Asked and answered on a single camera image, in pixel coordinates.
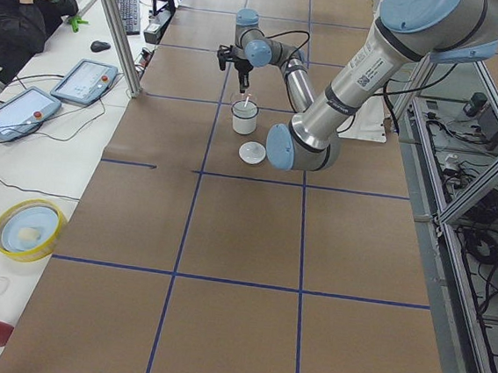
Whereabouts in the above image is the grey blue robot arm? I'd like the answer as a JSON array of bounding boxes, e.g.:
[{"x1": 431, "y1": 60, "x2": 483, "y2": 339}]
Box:
[{"x1": 218, "y1": 0, "x2": 498, "y2": 171}]

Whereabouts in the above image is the black computer mouse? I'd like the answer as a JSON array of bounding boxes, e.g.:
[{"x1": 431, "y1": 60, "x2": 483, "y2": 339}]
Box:
[{"x1": 90, "y1": 40, "x2": 111, "y2": 53}]

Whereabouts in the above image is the blue plate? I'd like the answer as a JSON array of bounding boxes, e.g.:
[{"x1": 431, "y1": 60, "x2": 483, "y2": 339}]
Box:
[{"x1": 1, "y1": 206, "x2": 59, "y2": 253}]

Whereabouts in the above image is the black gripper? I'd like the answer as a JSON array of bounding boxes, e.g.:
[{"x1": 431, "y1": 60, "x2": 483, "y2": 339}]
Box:
[{"x1": 235, "y1": 59, "x2": 253, "y2": 92}]

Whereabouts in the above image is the black keyboard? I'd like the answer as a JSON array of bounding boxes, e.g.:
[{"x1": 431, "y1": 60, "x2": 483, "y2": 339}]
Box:
[{"x1": 116, "y1": 0, "x2": 141, "y2": 35}]

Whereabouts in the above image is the green plastic tool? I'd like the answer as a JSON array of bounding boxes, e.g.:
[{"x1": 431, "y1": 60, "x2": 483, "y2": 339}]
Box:
[{"x1": 68, "y1": 16, "x2": 89, "y2": 33}]

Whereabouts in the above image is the white enamel cup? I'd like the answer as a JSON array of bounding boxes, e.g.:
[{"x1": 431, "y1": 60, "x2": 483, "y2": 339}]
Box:
[{"x1": 231, "y1": 100, "x2": 258, "y2": 135}]

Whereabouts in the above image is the aluminium frame rack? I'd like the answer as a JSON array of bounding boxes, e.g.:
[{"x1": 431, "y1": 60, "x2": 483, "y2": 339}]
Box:
[{"x1": 395, "y1": 52, "x2": 498, "y2": 373}]

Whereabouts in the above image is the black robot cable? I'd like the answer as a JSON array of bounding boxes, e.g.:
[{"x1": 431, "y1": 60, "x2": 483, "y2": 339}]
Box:
[{"x1": 254, "y1": 25, "x2": 460, "y2": 145}]

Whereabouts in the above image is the brown paper table cover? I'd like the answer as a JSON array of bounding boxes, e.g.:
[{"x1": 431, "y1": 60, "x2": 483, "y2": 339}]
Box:
[{"x1": 0, "y1": 0, "x2": 460, "y2": 373}]

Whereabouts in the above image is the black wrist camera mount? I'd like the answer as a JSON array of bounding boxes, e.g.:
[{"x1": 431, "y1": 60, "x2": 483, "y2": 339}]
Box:
[{"x1": 216, "y1": 45, "x2": 235, "y2": 71}]

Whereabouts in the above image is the near teach pendant tablet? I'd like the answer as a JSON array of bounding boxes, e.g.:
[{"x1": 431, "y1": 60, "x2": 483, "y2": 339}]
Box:
[{"x1": 0, "y1": 86, "x2": 61, "y2": 140}]

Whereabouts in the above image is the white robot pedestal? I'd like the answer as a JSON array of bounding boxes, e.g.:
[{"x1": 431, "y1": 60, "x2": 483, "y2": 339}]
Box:
[{"x1": 337, "y1": 96, "x2": 387, "y2": 143}]

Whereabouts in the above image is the white round lid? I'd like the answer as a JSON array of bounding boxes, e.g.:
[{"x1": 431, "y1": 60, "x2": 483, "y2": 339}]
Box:
[{"x1": 238, "y1": 141, "x2": 266, "y2": 165}]

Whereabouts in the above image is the teach pendant tablet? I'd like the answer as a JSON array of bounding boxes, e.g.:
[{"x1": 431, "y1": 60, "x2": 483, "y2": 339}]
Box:
[
  {"x1": 0, "y1": 86, "x2": 61, "y2": 140},
  {"x1": 50, "y1": 59, "x2": 118, "y2": 105}
]

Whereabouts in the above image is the aluminium frame post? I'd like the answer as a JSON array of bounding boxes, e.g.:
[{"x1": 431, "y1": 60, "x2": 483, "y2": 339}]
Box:
[{"x1": 101, "y1": 0, "x2": 142, "y2": 98}]

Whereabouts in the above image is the white food piece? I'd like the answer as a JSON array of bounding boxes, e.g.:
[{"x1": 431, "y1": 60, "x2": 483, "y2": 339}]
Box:
[{"x1": 18, "y1": 226, "x2": 41, "y2": 244}]

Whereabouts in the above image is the far teach pendant tablet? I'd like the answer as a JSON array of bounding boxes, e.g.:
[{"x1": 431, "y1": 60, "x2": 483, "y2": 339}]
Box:
[{"x1": 50, "y1": 59, "x2": 118, "y2": 105}]

